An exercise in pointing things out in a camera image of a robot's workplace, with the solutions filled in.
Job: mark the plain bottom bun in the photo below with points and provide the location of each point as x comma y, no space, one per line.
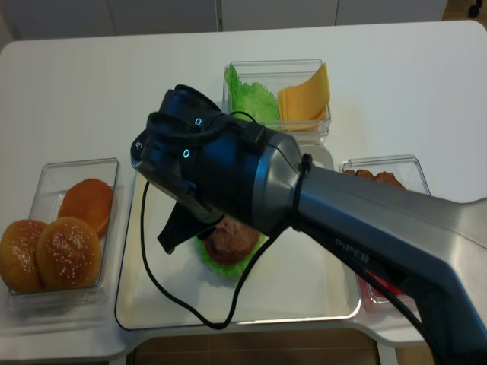
90,201

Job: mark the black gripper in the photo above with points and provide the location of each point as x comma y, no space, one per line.
169,153

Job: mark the clear lettuce cheese container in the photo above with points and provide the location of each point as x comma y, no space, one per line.
276,75

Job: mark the green lettuce leaves in container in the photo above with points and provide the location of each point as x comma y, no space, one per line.
254,99

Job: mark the green lettuce leaf on burger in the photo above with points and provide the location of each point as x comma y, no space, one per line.
232,271

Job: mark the yellow cheese slices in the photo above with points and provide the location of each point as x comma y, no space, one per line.
306,101

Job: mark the white serving tray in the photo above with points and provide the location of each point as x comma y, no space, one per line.
295,280

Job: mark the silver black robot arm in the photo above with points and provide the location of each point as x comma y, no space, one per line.
426,255

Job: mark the sesame bun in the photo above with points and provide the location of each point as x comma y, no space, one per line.
68,255
18,259

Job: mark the sesame bun right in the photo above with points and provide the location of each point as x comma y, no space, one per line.
68,255

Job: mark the sesame bun left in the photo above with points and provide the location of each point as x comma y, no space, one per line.
18,259

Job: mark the clear meat tomato container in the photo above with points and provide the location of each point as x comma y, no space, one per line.
408,170

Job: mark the clear bun container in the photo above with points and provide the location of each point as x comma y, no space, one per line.
55,181

